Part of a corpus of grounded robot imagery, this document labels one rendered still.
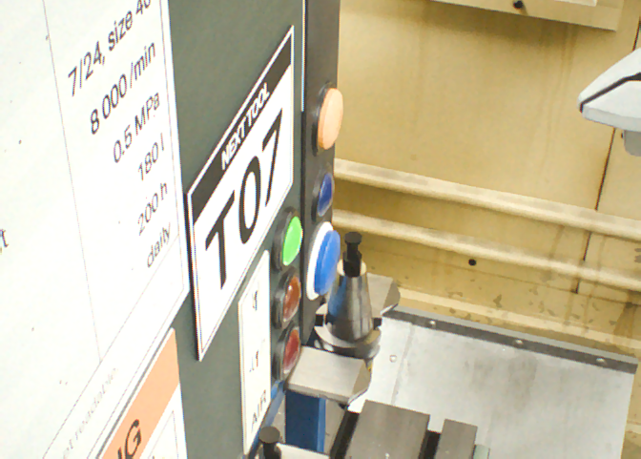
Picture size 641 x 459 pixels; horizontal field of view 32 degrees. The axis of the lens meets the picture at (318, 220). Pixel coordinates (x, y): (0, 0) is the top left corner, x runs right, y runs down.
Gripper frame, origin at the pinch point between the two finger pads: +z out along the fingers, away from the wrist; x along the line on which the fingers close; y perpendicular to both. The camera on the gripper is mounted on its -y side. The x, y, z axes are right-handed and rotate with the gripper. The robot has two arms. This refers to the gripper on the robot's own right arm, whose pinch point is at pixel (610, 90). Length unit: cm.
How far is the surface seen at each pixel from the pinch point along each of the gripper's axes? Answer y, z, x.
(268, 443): 35.2, 13.3, 11.6
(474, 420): 87, -21, 50
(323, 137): -0.1, 13.1, -1.0
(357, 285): 39.6, 1.9, 30.0
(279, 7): -8.0, 15.5, -4.0
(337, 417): 78, -2, 47
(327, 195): 3.4, 12.7, -0.4
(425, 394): 87, -16, 55
